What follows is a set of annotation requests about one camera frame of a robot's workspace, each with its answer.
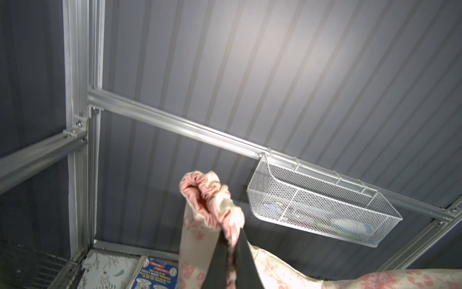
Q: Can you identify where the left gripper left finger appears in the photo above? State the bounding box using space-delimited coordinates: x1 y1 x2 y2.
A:
202 231 228 289

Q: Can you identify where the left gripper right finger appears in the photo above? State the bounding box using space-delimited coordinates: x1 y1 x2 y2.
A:
235 228 265 289

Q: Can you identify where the pink patterned hooded jacket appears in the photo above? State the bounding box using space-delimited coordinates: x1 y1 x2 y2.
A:
178 171 462 289

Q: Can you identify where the blue sticker book pack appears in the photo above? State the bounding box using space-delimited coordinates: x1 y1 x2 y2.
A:
126 256 179 289

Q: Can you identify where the floral table mat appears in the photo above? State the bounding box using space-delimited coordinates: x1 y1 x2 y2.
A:
77 250 140 289

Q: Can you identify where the white wire mesh basket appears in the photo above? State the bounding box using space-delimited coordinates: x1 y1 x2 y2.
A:
247 157 403 248

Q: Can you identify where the black wire wall basket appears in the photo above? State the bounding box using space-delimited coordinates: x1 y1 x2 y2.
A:
1 241 83 289

